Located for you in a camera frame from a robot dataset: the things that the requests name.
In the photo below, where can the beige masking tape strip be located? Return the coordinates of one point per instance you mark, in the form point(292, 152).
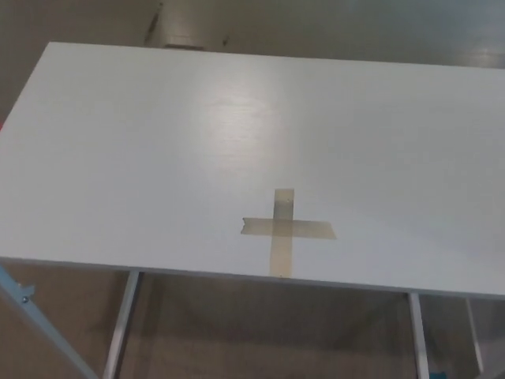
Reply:
point(282, 252)
point(311, 229)

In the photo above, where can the white metal table leg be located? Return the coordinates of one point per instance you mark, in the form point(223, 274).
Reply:
point(418, 335)
point(120, 327)
point(474, 335)

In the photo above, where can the light blue metal bar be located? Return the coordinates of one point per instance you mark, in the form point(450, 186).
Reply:
point(39, 320)

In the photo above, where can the teal floor marker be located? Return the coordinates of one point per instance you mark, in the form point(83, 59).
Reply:
point(437, 374)

